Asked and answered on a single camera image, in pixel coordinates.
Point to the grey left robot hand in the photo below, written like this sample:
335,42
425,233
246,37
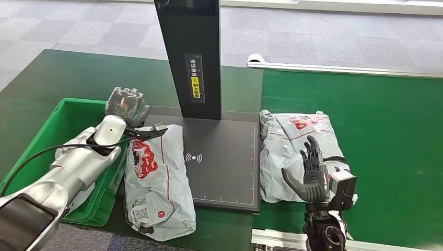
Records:
126,105

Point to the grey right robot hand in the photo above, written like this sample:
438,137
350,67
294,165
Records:
315,188

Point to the grey package large red print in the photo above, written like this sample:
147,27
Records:
155,194

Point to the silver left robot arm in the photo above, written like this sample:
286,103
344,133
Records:
69,173

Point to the grey package red stripe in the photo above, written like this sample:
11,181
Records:
287,156

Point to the green conveyor belt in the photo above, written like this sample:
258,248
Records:
387,138

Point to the black inbound scanner machine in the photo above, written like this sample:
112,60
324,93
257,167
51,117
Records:
225,173

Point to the grey package small red logo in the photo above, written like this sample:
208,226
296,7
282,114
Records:
81,197

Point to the white conveyor roller cap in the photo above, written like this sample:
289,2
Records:
255,58

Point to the green plastic crate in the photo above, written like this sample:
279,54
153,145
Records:
69,114

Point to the black yellow label sticker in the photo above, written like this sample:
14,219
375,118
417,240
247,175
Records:
195,86

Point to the white low ledge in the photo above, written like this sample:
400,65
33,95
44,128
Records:
346,5

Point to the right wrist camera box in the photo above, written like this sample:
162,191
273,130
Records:
342,188

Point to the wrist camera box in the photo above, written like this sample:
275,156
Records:
152,131
342,188

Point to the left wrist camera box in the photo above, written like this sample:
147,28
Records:
152,131

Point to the aluminium conveyor frame rail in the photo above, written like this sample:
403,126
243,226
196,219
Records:
277,239

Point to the aluminium conveyor side rail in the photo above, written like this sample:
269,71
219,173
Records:
346,70

